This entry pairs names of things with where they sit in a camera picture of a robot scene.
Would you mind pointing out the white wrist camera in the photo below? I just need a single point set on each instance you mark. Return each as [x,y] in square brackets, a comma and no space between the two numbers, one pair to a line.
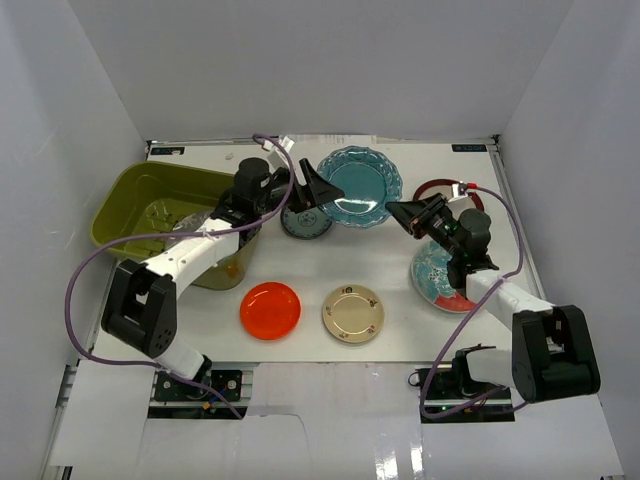
[278,151]
[459,192]

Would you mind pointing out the teal and red floral plate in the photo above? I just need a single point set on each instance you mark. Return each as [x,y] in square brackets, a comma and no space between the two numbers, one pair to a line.
[428,271]

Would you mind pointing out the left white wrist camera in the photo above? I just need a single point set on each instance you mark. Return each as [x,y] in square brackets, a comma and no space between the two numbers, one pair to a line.
[278,151]

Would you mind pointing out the blue table label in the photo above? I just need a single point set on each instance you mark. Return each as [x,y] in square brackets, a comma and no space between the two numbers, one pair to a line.
[166,151]
[468,148]

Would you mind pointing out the small blue patterned dish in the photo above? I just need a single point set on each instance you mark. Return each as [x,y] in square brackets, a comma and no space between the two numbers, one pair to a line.
[306,225]

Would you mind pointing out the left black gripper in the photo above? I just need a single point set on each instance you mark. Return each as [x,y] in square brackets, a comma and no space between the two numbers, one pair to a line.
[302,187]

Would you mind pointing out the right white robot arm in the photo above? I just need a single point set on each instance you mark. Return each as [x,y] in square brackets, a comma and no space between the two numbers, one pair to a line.
[551,354]

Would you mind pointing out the grey reindeer plate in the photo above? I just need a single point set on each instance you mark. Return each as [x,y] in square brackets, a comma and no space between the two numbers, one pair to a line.
[191,225]

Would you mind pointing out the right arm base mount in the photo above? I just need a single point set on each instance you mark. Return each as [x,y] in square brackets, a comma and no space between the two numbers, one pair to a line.
[451,387]

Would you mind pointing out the olive green plastic bin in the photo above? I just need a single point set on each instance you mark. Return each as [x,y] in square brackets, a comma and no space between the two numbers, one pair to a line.
[153,197]

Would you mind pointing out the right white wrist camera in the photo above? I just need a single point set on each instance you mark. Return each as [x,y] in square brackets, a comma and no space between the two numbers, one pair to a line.
[459,192]

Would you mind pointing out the teal scalloped plate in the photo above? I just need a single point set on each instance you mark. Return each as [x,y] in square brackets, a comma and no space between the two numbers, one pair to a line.
[368,180]

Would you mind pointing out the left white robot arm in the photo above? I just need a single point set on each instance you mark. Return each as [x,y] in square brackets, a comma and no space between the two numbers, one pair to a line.
[141,307]

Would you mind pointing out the orange plate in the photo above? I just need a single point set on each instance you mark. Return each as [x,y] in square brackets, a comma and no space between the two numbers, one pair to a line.
[270,311]

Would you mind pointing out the right blue table label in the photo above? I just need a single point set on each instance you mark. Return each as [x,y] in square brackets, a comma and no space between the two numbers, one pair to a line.
[468,148]

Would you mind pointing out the cream floral plate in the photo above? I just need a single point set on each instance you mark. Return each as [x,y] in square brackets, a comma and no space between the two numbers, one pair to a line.
[353,314]

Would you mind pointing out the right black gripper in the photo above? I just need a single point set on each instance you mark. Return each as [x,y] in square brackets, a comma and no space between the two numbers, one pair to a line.
[414,216]

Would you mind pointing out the left blue table label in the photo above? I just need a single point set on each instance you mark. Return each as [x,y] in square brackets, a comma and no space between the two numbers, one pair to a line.
[166,151]

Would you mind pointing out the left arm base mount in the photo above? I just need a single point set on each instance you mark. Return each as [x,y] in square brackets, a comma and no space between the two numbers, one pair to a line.
[221,400]

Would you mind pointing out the red rimmed cream plate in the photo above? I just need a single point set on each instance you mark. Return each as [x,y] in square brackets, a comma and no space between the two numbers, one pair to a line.
[445,187]

